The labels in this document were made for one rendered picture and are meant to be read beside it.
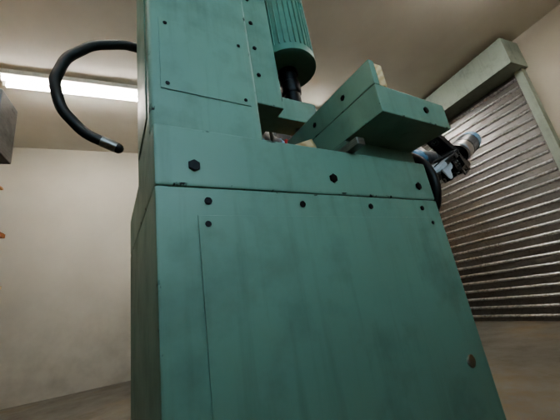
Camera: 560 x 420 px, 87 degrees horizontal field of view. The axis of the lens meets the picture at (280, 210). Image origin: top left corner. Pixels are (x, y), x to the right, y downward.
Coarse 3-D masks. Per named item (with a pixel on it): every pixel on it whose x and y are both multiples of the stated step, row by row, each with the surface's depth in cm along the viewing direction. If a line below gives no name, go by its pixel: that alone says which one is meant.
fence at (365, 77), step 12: (360, 72) 57; (372, 72) 54; (348, 84) 59; (360, 84) 57; (372, 84) 54; (336, 96) 63; (348, 96) 59; (360, 96) 57; (324, 108) 66; (336, 108) 62; (312, 120) 70; (324, 120) 66; (300, 132) 74; (312, 132) 70
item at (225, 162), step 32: (160, 128) 39; (160, 160) 38; (192, 160) 39; (224, 160) 42; (256, 160) 45; (288, 160) 48; (320, 160) 52; (352, 160) 56; (384, 160) 61; (320, 192) 49; (352, 192) 53; (384, 192) 57; (416, 192) 62
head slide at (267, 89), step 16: (256, 0) 82; (256, 16) 80; (256, 32) 77; (256, 48) 75; (272, 48) 79; (256, 64) 73; (272, 64) 76; (256, 80) 72; (272, 80) 74; (272, 96) 73; (272, 112) 74
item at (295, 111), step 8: (288, 104) 79; (296, 104) 81; (304, 104) 83; (288, 112) 78; (296, 112) 80; (304, 112) 81; (312, 112) 83; (280, 120) 77; (288, 120) 78; (296, 120) 79; (304, 120) 80; (272, 128) 81; (280, 128) 81; (288, 128) 82; (296, 128) 82
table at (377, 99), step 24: (384, 96) 54; (408, 96) 58; (336, 120) 62; (360, 120) 56; (384, 120) 55; (408, 120) 56; (432, 120) 60; (336, 144) 62; (384, 144) 64; (408, 144) 66
